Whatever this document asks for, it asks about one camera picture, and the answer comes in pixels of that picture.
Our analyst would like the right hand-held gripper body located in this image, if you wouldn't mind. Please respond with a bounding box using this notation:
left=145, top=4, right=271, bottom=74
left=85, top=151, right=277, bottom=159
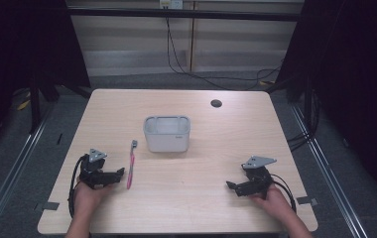
left=236, top=155, right=278, bottom=198

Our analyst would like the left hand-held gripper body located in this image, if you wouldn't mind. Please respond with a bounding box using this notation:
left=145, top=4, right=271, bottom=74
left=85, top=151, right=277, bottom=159
left=78, top=148, right=117, bottom=190

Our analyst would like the pink toothbrush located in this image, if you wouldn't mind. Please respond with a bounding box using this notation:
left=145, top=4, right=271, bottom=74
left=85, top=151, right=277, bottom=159
left=126, top=139, right=139, bottom=190

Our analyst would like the grey plastic container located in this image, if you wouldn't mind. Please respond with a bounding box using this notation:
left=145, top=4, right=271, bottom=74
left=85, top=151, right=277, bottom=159
left=142, top=114, right=191, bottom=154

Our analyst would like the person's left hand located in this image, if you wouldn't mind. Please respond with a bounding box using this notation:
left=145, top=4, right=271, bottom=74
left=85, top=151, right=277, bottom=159
left=73, top=180, right=114, bottom=220

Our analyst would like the person's right hand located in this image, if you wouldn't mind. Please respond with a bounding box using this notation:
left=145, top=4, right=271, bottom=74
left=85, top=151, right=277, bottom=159
left=249, top=183, right=294, bottom=220

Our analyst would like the grey tape strip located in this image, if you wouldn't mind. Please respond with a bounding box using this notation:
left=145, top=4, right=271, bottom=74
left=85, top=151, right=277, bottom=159
left=296, top=195, right=319, bottom=207
left=33, top=200, right=61, bottom=213

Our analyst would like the black metal stand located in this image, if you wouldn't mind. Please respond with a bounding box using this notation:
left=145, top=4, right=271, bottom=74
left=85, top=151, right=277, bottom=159
left=28, top=72, right=62, bottom=135

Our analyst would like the yellow floor tape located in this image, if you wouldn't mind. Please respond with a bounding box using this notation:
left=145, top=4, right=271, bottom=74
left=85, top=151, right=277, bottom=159
left=16, top=91, right=33, bottom=111

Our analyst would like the black curtain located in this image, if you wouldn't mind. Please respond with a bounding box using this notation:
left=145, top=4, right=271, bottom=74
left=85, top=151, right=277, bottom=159
left=275, top=0, right=377, bottom=212
left=0, top=0, right=91, bottom=167

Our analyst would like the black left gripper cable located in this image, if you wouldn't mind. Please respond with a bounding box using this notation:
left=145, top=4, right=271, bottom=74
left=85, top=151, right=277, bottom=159
left=67, top=154, right=89, bottom=219

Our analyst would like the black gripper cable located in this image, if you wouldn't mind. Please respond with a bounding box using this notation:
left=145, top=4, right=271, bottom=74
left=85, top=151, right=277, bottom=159
left=67, top=154, right=89, bottom=219
left=270, top=173, right=298, bottom=214

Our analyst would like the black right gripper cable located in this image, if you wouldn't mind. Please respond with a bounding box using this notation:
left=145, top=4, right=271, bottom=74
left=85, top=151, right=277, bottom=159
left=270, top=173, right=298, bottom=214

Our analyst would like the black cable bundle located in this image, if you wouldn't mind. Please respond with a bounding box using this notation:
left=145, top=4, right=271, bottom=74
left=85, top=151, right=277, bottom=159
left=287, top=88, right=321, bottom=153

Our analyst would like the metal floor rail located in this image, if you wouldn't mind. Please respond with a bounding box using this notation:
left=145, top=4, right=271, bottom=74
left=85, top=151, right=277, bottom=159
left=290, top=104, right=370, bottom=238
left=0, top=108, right=56, bottom=238

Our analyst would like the black floor cable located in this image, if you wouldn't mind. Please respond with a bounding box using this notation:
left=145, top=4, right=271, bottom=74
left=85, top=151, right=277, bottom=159
left=165, top=16, right=283, bottom=91

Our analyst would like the black horizontal frame bar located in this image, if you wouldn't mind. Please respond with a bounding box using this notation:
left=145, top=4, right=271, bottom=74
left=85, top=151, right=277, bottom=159
left=66, top=7, right=303, bottom=23

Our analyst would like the white wall socket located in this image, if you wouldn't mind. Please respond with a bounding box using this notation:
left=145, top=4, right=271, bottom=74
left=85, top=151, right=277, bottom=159
left=159, top=0, right=185, bottom=10

